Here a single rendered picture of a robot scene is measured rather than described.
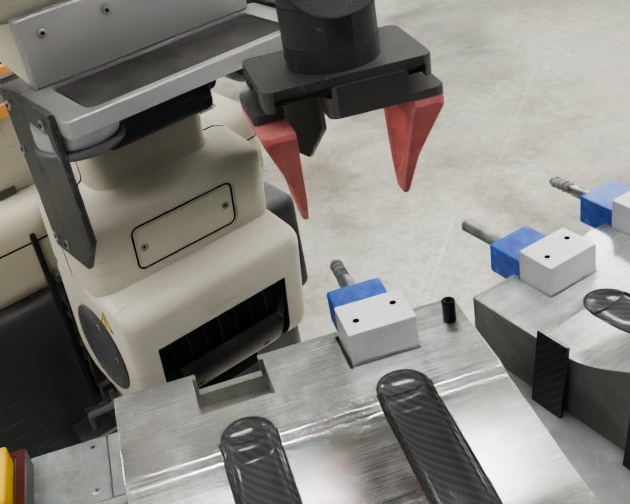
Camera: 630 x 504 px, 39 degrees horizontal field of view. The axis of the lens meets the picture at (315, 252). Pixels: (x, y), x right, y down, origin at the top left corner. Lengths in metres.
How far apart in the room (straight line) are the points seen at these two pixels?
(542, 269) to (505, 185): 1.88
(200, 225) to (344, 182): 1.79
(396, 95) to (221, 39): 0.32
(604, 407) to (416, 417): 0.15
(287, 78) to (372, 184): 2.16
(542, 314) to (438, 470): 0.20
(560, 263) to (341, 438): 0.24
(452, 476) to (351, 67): 0.25
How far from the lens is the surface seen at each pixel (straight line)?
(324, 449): 0.58
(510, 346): 0.73
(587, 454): 0.68
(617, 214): 0.81
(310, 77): 0.52
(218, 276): 0.93
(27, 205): 1.15
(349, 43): 0.51
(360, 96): 0.52
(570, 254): 0.73
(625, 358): 0.66
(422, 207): 2.53
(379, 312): 0.63
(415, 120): 0.54
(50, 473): 0.76
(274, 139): 0.51
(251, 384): 0.66
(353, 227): 2.48
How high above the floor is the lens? 1.30
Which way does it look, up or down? 33 degrees down
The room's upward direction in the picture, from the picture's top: 11 degrees counter-clockwise
